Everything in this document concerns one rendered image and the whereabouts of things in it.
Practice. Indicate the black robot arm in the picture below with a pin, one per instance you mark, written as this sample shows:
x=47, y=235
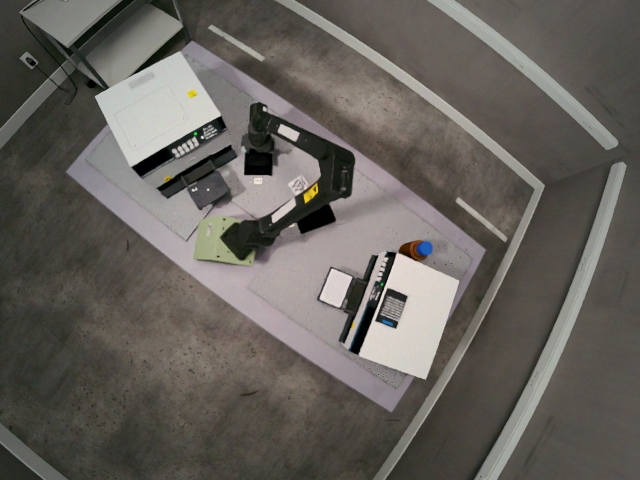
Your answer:
x=320, y=193

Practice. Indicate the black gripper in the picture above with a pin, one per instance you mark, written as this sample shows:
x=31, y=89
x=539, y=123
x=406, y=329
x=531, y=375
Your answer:
x=260, y=145

